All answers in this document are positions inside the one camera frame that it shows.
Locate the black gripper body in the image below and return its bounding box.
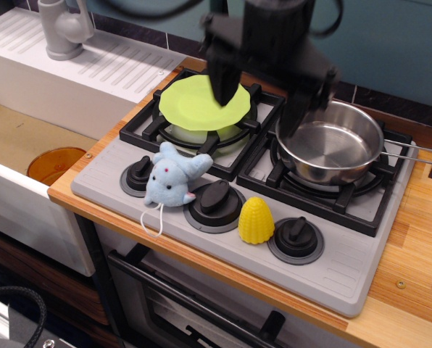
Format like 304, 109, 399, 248
201, 1, 341, 90

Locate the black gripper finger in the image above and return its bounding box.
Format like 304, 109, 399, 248
278, 85, 333, 138
207, 54, 241, 107

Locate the yellow toy corn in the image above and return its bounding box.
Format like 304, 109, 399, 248
238, 197, 275, 244

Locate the green plastic plate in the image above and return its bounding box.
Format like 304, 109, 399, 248
159, 74, 251, 131

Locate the stainless steel pot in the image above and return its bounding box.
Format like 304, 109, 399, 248
275, 101, 432, 186

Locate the left black burner grate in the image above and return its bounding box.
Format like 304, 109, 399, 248
120, 68, 284, 181

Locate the black burner grate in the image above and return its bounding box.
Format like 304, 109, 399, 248
237, 121, 412, 236
120, 68, 284, 181

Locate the right black burner grate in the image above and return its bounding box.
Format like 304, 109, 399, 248
237, 121, 412, 236

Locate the light blue plush elephant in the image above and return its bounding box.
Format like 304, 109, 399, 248
140, 141, 214, 238

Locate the middle black stove knob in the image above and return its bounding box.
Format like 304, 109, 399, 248
183, 180, 246, 234

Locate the black stove knob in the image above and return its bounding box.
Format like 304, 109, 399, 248
183, 180, 246, 234
267, 217, 325, 266
120, 156, 153, 198

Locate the left black stove knob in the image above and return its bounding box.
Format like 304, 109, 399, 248
120, 156, 153, 198

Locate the right black stove knob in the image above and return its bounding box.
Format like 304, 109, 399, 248
267, 217, 325, 266

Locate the grey toy stove top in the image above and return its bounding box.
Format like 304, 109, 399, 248
70, 68, 419, 319

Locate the grey toy faucet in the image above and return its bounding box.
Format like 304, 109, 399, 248
38, 0, 94, 61

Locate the white toy sink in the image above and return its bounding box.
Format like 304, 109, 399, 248
0, 8, 184, 277

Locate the orange plastic bowl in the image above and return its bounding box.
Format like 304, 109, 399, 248
27, 146, 86, 186

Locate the toy oven door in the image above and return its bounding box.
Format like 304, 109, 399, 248
107, 244, 354, 347

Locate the black braided cable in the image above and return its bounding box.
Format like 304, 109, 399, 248
0, 286, 49, 348

